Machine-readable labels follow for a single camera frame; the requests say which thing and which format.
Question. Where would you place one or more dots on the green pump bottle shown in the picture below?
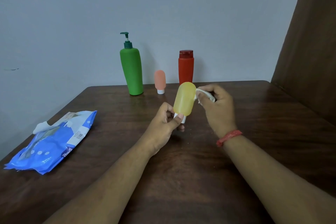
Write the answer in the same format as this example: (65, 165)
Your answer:
(131, 70)

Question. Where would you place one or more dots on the pink squeeze bottle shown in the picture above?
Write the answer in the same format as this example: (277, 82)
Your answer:
(160, 81)

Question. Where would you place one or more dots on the red thread wristband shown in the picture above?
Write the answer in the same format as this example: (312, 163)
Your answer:
(228, 136)

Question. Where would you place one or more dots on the blue wet wipes pack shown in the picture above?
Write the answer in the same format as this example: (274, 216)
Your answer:
(53, 142)

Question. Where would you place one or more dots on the person's right thumb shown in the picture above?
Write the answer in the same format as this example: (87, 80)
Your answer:
(203, 100)

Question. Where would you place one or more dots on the person's left hand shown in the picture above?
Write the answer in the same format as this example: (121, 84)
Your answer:
(160, 129)

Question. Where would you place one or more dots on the brown wooden headboard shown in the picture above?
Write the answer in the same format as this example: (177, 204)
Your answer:
(308, 42)

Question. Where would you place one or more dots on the person's right forearm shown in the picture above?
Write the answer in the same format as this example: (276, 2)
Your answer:
(278, 181)

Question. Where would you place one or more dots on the red flip-cap bottle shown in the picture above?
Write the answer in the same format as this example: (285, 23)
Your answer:
(186, 66)

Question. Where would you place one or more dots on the person's left thumb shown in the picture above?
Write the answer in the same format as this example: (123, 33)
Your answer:
(175, 121)

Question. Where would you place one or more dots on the white wet wipe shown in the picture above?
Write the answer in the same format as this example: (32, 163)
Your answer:
(206, 94)

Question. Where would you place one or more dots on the person's left forearm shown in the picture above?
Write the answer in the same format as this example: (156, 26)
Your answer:
(105, 192)

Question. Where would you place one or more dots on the yellow squeeze bottle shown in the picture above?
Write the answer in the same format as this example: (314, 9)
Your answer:
(184, 100)

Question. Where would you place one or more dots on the white wipe sticking out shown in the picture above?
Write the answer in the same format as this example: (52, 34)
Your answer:
(43, 127)

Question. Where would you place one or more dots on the person's right hand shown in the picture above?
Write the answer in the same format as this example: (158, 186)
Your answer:
(219, 116)

